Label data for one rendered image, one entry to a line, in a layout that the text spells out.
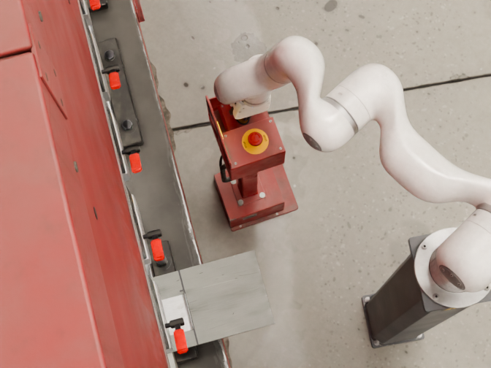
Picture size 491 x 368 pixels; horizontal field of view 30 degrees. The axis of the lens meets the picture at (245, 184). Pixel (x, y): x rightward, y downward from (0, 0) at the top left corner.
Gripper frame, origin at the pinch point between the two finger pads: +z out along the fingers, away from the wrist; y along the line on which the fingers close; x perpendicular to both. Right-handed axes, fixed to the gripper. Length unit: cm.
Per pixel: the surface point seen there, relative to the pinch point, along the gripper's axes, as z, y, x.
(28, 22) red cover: -150, -54, -30
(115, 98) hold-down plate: -11.8, -33.9, 10.5
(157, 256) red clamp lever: -46, -40, -38
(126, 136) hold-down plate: -12.2, -34.5, -0.3
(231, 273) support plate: -25, -23, -44
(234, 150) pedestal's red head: -3.4, -7.4, -10.2
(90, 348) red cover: -152, -58, -63
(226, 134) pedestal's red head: -3.2, -8.1, -5.2
